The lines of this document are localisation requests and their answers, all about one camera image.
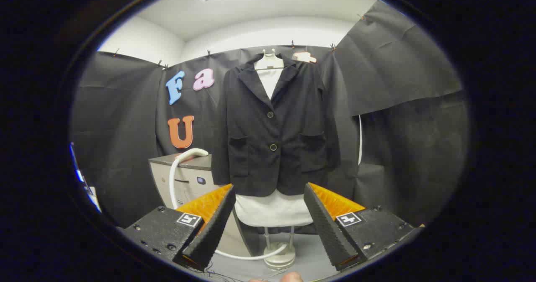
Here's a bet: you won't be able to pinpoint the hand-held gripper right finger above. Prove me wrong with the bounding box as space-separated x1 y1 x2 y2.
304 182 425 271

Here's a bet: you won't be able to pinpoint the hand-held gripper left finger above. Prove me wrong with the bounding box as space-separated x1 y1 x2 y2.
119 183 236 272

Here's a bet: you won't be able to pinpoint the black blazer jacket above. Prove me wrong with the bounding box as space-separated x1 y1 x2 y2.
211 54 342 197

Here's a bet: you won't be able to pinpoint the grey cabinet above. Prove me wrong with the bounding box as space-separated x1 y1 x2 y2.
149 153 252 257

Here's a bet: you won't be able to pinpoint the white mannequin torso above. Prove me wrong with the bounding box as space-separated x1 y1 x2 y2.
234 49 314 227

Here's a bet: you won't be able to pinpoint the black backdrop cloth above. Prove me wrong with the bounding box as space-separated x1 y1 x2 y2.
70 0 469 228

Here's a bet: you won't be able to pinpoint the white paper sheets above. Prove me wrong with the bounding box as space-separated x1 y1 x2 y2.
70 142 102 212

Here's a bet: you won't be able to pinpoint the thin floor cables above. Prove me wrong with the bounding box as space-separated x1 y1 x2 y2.
201 260 239 281

